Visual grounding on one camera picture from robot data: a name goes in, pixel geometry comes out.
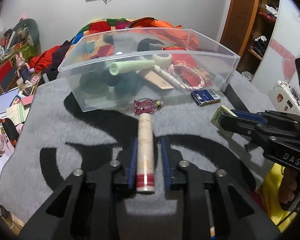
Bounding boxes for green hexagonal box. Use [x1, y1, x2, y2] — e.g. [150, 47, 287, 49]
[210, 104, 239, 138]

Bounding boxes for blue card box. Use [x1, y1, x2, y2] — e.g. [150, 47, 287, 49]
[191, 89, 222, 106]

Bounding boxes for wooden stamp block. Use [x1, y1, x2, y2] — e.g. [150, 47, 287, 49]
[193, 67, 216, 84]

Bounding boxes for beige tube red band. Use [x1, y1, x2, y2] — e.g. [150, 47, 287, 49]
[136, 113, 155, 194]

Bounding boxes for white pen with gold tip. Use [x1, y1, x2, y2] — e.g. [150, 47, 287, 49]
[139, 56, 186, 89]

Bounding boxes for red envelope packet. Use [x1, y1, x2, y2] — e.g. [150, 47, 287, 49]
[167, 53, 212, 90]

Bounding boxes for pink white braided bracelet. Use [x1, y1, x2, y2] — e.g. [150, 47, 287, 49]
[167, 64, 207, 91]

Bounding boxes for beige cosmetic tube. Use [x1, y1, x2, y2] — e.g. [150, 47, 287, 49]
[136, 69, 174, 90]

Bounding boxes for white tape roll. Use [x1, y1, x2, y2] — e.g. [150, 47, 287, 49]
[152, 54, 172, 69]

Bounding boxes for teal cap jar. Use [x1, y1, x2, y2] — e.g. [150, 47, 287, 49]
[114, 72, 139, 96]

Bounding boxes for dark green glass bottle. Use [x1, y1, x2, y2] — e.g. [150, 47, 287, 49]
[79, 72, 109, 95]

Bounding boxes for light green tube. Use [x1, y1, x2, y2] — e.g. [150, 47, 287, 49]
[109, 60, 155, 75]

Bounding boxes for clear plastic storage box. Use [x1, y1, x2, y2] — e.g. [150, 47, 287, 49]
[58, 28, 240, 112]

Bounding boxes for black purple spray bottle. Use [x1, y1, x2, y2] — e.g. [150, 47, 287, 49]
[102, 68, 122, 87]

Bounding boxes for person right hand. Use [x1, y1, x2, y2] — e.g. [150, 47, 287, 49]
[278, 168, 298, 204]

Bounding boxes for white suitcase with stickers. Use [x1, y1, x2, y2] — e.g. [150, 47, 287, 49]
[268, 80, 300, 116]

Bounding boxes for grey black blanket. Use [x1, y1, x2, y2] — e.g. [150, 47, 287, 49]
[0, 71, 276, 223]

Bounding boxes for white wardrobe sliding door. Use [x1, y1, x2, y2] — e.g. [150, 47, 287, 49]
[251, 0, 300, 94]

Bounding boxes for wooden wardrobe shelf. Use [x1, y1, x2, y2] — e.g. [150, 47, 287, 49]
[237, 0, 280, 81]

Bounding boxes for pink box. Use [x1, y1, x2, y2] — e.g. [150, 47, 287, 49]
[21, 95, 34, 107]

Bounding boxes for wooden door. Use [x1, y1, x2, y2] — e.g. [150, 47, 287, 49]
[221, 0, 259, 56]

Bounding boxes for orange down jacket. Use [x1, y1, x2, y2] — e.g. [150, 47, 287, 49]
[126, 17, 199, 50]

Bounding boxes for blue notebook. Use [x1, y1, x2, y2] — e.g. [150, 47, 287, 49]
[0, 87, 19, 115]

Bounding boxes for pink rabbit figure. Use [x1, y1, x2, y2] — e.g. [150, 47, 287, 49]
[15, 52, 40, 85]

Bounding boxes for red garment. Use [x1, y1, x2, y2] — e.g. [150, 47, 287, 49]
[28, 46, 61, 73]

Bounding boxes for dark purple garment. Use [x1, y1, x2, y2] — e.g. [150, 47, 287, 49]
[38, 38, 74, 86]

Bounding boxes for colourful patchwork quilt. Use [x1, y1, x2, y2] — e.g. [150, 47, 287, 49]
[64, 18, 138, 59]

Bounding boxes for green box of clutter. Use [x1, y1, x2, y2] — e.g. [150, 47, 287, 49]
[0, 28, 39, 65]

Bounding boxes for grey neck pillow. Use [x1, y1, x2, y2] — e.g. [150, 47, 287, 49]
[13, 18, 39, 47]

